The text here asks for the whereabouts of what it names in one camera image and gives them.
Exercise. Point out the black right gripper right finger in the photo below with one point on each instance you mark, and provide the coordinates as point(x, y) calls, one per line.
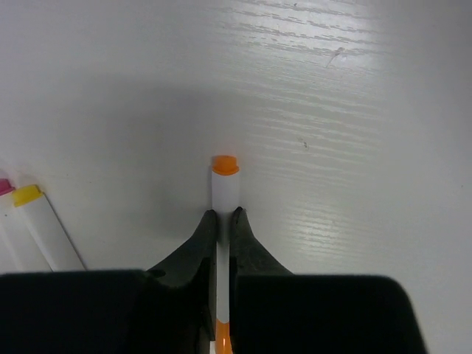
point(255, 277)

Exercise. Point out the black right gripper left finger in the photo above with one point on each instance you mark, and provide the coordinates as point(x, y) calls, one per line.
point(187, 276)

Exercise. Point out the orange capped white marker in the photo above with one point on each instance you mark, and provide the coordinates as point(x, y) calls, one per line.
point(225, 191)

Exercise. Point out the yellow capped white marker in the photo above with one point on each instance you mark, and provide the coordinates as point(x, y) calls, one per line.
point(46, 229)

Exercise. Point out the pink capped white marker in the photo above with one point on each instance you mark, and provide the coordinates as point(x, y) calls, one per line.
point(12, 232)

